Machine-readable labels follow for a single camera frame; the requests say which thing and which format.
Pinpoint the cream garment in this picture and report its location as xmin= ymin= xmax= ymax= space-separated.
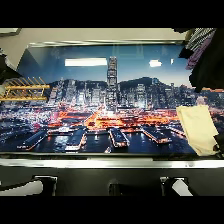
xmin=175 ymin=104 xmax=222 ymax=157

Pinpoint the black garment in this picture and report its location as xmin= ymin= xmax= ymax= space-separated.
xmin=173 ymin=27 xmax=224 ymax=94

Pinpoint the heap of yellow clothes hangers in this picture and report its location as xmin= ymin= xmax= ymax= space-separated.
xmin=0 ymin=76 xmax=52 ymax=103

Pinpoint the purple garment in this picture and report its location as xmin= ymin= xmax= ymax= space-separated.
xmin=185 ymin=35 xmax=218 ymax=71

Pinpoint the silver frame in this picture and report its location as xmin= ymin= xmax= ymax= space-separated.
xmin=0 ymin=152 xmax=224 ymax=197

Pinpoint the striped garment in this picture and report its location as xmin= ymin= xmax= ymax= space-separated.
xmin=184 ymin=27 xmax=218 ymax=52

